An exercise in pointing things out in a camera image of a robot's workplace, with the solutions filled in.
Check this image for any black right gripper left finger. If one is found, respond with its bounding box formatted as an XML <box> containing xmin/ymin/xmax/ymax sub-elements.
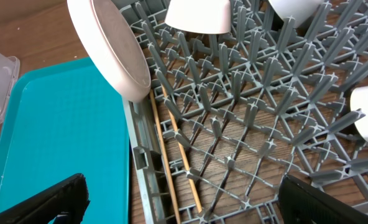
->
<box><xmin>0</xmin><ymin>173</ymin><xmax>90</xmax><ymax>224</ymax></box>

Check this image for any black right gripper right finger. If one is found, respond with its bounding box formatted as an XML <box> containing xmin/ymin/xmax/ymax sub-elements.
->
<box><xmin>278</xmin><ymin>175</ymin><xmax>368</xmax><ymax>224</ymax></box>

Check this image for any wooden chopstick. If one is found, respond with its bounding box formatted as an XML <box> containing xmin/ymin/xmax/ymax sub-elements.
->
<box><xmin>160</xmin><ymin>85</ymin><xmax>203</xmax><ymax>214</ymax></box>
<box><xmin>149</xmin><ymin>90</ymin><xmax>182</xmax><ymax>224</ymax></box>

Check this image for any large pink plate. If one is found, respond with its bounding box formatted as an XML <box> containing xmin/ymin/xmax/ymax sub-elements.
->
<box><xmin>67</xmin><ymin>0</ymin><xmax>151</xmax><ymax>103</ymax></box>

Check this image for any grey green bowl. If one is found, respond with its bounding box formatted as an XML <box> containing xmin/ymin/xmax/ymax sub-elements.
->
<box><xmin>269</xmin><ymin>0</ymin><xmax>324</xmax><ymax>28</ymax></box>

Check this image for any pink bowl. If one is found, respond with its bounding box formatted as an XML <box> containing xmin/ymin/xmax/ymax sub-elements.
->
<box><xmin>165</xmin><ymin>0</ymin><xmax>231</xmax><ymax>34</ymax></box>

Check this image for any teal plastic tray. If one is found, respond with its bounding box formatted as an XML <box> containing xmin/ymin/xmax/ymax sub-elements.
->
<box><xmin>0</xmin><ymin>58</ymin><xmax>130</xmax><ymax>223</ymax></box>

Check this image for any grey dish rack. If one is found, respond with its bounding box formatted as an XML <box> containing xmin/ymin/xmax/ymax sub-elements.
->
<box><xmin>116</xmin><ymin>1</ymin><xmax>368</xmax><ymax>223</ymax></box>

